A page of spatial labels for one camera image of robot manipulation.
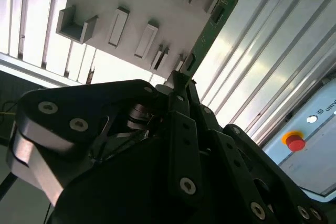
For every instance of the green RAM stick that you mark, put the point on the green RAM stick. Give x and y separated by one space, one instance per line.
210 28

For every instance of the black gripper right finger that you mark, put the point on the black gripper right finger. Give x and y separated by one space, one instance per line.
236 161

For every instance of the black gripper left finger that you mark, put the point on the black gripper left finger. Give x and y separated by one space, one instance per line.
78 103

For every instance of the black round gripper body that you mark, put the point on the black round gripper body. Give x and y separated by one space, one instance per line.
118 195

